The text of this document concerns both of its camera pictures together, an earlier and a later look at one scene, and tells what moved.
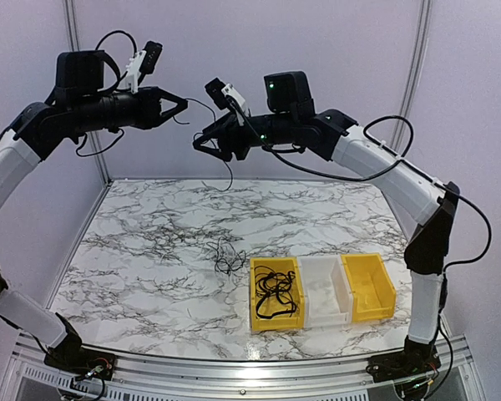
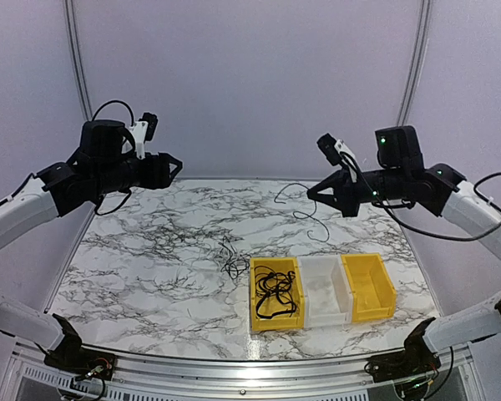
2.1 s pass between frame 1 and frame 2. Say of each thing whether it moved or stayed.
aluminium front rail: stayed
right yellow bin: stayed
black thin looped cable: stayed
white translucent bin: stayed
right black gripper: moved
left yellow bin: stayed
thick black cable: stayed
